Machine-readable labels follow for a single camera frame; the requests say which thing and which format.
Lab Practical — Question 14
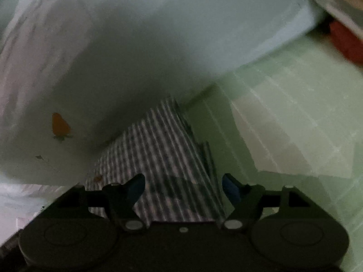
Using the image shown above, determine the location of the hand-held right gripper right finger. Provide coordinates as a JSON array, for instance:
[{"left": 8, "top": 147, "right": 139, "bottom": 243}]
[{"left": 221, "top": 173, "right": 321, "bottom": 231}]

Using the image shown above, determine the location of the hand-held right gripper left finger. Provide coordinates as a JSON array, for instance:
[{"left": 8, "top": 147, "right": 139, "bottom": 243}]
[{"left": 42, "top": 174, "right": 148, "bottom": 233}]

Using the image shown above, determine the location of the blue white plaid shirt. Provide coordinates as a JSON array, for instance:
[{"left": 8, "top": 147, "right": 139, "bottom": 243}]
[{"left": 84, "top": 96, "right": 228, "bottom": 224}]

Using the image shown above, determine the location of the pale pink white cloth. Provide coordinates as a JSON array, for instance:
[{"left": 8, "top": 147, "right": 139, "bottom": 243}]
[{"left": 0, "top": 183, "right": 75, "bottom": 245}]

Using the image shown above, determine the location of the pale blue carrot print quilt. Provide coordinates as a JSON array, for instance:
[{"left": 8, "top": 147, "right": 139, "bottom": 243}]
[{"left": 0, "top": 0, "right": 325, "bottom": 189}]

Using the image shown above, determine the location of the red patterned garment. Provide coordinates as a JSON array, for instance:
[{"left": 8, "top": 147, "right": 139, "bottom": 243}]
[{"left": 329, "top": 20, "right": 363, "bottom": 68}]

